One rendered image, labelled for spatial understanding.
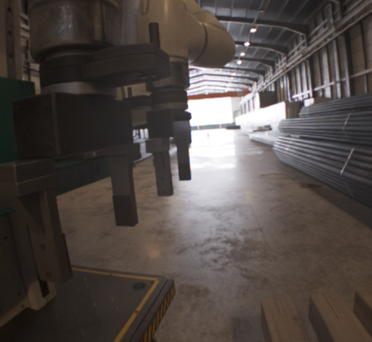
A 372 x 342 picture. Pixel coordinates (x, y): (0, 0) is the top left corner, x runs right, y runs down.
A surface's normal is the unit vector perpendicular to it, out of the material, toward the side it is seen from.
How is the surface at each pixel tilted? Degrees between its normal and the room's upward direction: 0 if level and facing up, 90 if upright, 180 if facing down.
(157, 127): 90
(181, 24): 91
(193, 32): 96
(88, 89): 90
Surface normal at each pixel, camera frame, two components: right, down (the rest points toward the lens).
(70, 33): 0.26, 0.07
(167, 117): -0.26, 0.11
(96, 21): 0.70, 0.01
